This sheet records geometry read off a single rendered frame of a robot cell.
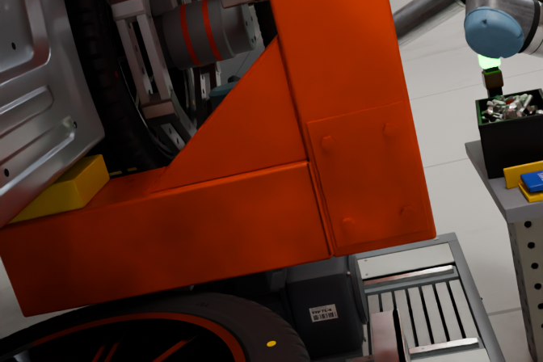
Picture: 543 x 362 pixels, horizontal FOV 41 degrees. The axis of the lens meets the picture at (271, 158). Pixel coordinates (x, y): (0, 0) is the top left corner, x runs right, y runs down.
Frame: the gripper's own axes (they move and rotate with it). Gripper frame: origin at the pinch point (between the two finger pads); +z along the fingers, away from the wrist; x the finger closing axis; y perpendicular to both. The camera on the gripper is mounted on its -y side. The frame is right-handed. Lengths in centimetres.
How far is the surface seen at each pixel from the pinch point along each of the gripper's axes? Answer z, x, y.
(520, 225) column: -68, -52, -11
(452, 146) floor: -74, 42, 132
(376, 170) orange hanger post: -43, -56, -58
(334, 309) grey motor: -30, -65, -22
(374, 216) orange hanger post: -41, -61, -53
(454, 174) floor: -69, 17, 107
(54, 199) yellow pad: 7, -51, -61
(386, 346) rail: -39, -78, -43
